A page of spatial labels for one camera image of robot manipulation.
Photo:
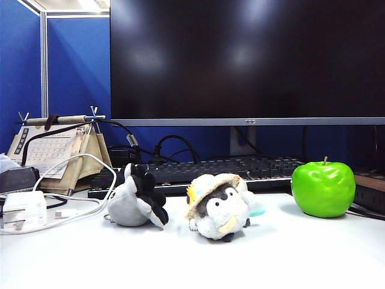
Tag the desk calendar with canvas stand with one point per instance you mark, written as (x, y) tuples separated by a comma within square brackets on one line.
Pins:
[(48, 147)]

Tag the aluminium partition frame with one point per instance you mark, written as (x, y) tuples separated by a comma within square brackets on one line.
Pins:
[(44, 60)]

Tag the white power adapter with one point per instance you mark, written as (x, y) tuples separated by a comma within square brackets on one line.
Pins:
[(24, 207)]

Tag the black keyboard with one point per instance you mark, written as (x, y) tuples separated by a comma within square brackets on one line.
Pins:
[(210, 168)]

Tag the green apple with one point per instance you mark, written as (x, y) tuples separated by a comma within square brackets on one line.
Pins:
[(323, 189)]

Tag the black computer monitor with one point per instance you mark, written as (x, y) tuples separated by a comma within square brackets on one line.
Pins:
[(240, 60)]

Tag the silver monitor stand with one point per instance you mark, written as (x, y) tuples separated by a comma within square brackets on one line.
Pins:
[(240, 149)]

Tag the dark grey power brick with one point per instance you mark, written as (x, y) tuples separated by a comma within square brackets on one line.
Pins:
[(18, 180)]

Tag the grey and black octopus plush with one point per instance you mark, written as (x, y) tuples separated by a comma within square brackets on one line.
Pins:
[(126, 204)]

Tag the white fabric bag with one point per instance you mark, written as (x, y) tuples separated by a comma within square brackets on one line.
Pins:
[(6, 164)]

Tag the penguin plush with straw hat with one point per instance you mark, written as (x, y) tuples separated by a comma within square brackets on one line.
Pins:
[(221, 210)]

